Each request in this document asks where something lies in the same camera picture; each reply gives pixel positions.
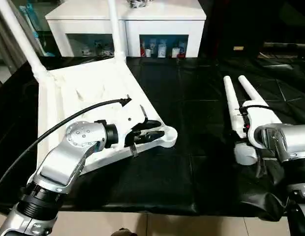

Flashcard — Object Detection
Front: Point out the white plastic table leg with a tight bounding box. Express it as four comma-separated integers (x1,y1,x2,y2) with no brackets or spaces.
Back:
238,75,284,125
223,75,258,166
107,0,128,65
0,0,49,80

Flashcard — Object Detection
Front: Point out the black tall cabinet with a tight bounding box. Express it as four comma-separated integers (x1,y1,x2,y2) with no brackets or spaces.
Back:
206,0,268,59

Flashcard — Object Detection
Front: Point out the black white crumpled bundle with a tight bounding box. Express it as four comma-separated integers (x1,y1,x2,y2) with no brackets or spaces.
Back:
126,0,149,8

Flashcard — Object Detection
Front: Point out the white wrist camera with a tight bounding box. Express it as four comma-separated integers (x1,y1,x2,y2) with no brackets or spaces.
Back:
117,102,148,148
242,100,273,148

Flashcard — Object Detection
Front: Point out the grey curtain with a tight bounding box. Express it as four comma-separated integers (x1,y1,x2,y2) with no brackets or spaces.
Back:
0,4,27,89

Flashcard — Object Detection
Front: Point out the dark brown rounded part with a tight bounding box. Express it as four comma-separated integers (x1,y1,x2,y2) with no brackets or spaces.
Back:
114,228,139,236

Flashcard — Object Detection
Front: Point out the white glass-door cabinet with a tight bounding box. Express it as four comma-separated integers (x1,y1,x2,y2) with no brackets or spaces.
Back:
45,0,208,58

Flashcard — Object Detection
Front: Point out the black long bar device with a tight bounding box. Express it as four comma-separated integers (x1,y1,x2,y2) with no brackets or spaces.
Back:
264,42,305,50

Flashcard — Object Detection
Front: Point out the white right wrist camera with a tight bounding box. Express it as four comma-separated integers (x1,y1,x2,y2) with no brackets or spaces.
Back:
242,100,273,148

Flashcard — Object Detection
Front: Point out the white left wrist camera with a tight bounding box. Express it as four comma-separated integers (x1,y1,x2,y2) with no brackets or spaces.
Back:
117,102,148,148

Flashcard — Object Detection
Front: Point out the black plastic mat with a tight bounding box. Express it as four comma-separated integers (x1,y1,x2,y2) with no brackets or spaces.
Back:
0,55,305,222

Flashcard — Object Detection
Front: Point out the white plastic table top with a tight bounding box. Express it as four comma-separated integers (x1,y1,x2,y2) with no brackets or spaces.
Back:
35,55,179,177

